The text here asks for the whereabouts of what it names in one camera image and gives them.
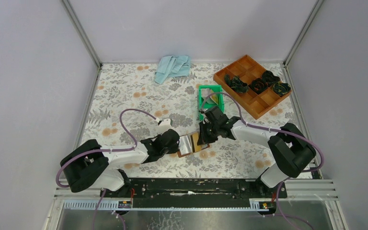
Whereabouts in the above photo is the dark rolled sock top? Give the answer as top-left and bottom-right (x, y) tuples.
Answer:
(261, 70), (280, 87)

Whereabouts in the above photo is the light blue cloth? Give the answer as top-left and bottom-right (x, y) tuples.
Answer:
(154, 55), (191, 84)

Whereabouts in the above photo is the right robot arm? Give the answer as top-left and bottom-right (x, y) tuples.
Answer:
(198, 106), (317, 197)

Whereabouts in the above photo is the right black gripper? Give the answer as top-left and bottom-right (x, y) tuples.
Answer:
(197, 121), (219, 146)

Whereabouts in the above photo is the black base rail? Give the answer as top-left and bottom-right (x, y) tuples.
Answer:
(101, 178), (287, 208)

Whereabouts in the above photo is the green plastic basket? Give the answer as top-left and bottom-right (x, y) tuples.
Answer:
(198, 85), (225, 121)

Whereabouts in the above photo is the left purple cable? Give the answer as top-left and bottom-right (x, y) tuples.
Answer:
(55, 108), (161, 188)

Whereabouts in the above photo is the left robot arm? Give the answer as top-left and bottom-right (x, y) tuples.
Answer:
(56, 129), (180, 197)

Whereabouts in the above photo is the dark rolled sock left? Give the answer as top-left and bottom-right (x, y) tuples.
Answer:
(224, 74), (249, 93)

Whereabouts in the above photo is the dark rolled sock middle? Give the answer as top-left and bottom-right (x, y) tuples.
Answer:
(248, 78), (268, 94)

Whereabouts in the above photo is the orange compartment tray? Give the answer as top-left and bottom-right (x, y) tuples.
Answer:
(213, 55), (292, 119)

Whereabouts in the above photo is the brown leather card holder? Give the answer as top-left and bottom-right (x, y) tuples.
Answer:
(177, 131), (210, 158)

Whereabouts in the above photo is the dark rolled sock right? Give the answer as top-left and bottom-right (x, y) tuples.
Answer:
(272, 82), (291, 97)

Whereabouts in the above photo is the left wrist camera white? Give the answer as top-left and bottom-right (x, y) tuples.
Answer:
(157, 118), (172, 132)

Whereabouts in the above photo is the dark rolled sock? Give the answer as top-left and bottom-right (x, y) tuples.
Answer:
(248, 78), (268, 94)
(224, 74), (249, 93)
(272, 82), (291, 97)
(261, 70), (280, 87)

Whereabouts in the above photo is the silver credit card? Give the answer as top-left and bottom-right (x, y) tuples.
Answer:
(201, 88), (214, 101)

